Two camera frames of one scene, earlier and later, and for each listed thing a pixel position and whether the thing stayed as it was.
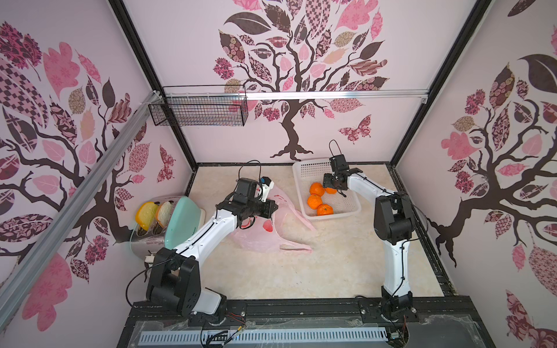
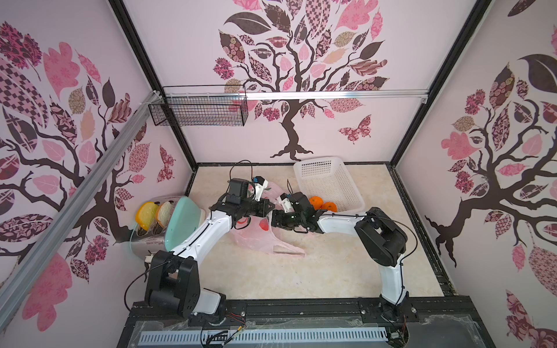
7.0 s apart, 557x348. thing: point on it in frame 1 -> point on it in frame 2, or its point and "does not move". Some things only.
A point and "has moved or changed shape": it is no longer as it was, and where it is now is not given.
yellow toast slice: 146,214 does not move
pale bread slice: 164,213 does not move
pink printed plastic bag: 265,235 has moved or changed shape
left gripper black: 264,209 does not move
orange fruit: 314,201 does not move
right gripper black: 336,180 -> 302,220
